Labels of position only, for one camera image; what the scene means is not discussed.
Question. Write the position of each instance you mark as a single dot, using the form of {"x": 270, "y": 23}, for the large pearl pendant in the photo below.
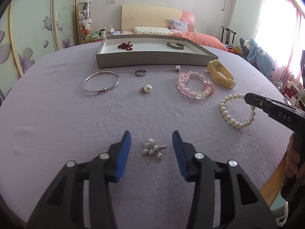
{"x": 146, "y": 89}

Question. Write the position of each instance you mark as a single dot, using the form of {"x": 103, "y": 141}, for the lilac patterned cushion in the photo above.
{"x": 176, "y": 25}

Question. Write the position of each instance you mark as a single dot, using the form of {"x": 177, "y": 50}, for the pink bedside table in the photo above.
{"x": 98, "y": 37}

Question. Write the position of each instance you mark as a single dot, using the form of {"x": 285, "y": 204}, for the tube of plush toys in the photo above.
{"x": 85, "y": 22}

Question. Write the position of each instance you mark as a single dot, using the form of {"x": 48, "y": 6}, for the lilac table cloth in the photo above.
{"x": 47, "y": 120}

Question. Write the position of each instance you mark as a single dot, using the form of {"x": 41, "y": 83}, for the pearl cluster brooch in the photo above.
{"x": 152, "y": 148}

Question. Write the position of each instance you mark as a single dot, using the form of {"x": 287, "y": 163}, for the right hand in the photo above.
{"x": 292, "y": 161}

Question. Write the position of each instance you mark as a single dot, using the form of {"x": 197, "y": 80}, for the folded coral duvet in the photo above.
{"x": 202, "y": 39}

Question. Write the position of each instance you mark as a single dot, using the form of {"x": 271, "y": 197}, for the floral white pillow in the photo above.
{"x": 163, "y": 31}

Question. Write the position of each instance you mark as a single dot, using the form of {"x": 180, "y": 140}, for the dark wooden chair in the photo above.
{"x": 227, "y": 36}

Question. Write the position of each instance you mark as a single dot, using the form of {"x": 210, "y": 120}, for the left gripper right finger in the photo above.
{"x": 241, "y": 204}

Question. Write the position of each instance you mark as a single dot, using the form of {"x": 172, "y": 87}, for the blue plush garment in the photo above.
{"x": 259, "y": 58}

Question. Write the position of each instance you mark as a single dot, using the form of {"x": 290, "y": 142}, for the floral sliding wardrobe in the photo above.
{"x": 31, "y": 29}

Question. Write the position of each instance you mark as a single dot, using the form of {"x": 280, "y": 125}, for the grey cardboard tray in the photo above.
{"x": 151, "y": 50}

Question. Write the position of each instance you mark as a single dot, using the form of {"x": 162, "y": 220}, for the red bead jewelry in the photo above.
{"x": 126, "y": 46}

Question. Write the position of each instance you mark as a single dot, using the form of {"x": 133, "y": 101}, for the small pearl earring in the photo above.
{"x": 177, "y": 69}

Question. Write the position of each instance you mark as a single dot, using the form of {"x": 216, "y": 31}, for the pink curtain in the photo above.
{"x": 280, "y": 33}

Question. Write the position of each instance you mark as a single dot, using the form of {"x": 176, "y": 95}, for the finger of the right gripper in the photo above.
{"x": 283, "y": 113}

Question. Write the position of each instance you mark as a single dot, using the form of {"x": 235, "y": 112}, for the yellow wrist watch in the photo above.
{"x": 220, "y": 74}

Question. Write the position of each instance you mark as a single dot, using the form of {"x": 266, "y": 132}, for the silver bangle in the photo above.
{"x": 101, "y": 82}

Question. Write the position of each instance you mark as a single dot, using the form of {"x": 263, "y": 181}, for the bed with beige headboard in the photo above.
{"x": 152, "y": 16}

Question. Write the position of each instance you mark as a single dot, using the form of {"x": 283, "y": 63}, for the white mug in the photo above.
{"x": 103, "y": 32}

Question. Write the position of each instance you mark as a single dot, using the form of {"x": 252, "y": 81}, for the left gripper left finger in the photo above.
{"x": 61, "y": 205}

